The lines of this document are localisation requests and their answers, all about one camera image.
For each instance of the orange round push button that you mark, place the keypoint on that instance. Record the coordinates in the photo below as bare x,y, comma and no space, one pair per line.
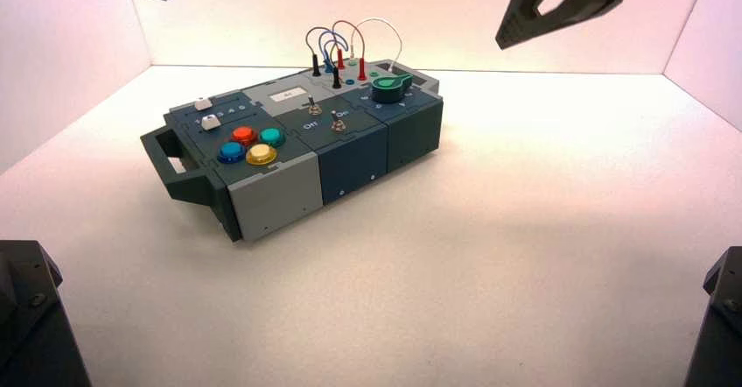
244,135

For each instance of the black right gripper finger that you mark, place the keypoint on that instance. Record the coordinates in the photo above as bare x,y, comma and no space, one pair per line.
516,25

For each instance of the blue round push button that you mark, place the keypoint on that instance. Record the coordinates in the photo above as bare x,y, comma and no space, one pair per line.
232,152

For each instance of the white slider key cap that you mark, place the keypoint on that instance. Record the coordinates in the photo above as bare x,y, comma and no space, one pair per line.
203,103
210,122

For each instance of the silver metal toggle switch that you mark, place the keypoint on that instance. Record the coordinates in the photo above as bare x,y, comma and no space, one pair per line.
338,124
314,106

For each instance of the teal green round push button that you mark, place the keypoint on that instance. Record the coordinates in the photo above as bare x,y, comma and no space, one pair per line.
271,136

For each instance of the white paper label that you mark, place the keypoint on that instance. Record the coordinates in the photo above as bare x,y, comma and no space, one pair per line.
288,94

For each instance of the dark teal grey control box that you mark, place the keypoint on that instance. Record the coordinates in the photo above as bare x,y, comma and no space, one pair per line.
353,152

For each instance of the green rotary knob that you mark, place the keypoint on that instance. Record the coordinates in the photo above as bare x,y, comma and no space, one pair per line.
389,89

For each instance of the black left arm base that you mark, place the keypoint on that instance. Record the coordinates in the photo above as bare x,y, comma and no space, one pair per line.
35,326

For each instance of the yellow round push button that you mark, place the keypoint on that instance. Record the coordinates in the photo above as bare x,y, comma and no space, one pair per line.
261,154

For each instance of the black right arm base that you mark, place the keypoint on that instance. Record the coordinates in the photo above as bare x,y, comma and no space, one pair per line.
719,326

